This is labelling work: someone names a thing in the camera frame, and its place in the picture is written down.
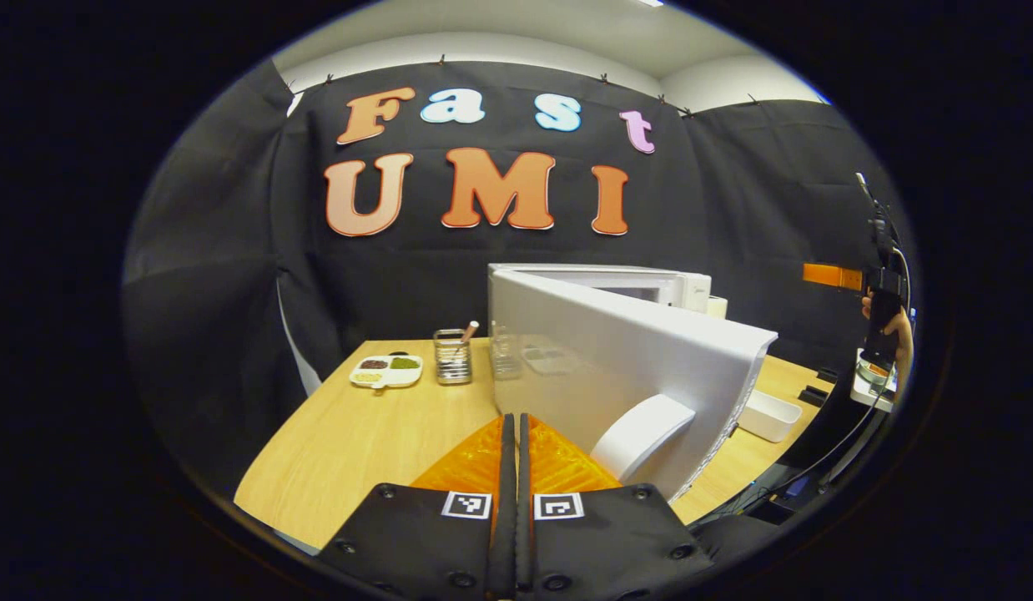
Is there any metal wire utensil holder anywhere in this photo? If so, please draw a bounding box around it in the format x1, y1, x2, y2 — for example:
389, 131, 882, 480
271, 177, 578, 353
433, 321, 481, 386

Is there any black cable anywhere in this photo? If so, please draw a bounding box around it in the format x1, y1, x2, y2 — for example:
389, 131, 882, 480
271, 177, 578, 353
692, 384, 893, 523

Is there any white microwave oven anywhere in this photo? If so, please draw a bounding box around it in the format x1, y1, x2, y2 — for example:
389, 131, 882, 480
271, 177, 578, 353
487, 263, 779, 502

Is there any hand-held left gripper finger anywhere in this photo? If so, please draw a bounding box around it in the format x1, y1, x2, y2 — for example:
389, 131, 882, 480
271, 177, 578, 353
518, 413, 718, 600
316, 413, 517, 600

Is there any black backdrop cloth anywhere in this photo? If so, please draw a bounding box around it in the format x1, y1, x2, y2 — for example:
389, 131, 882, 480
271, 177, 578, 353
123, 58, 922, 502

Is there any white rectangular dish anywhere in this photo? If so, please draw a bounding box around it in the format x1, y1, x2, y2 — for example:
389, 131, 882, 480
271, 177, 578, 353
738, 389, 803, 443

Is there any divided white snack plate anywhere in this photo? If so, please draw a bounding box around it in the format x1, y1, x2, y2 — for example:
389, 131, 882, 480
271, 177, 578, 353
350, 355, 424, 391

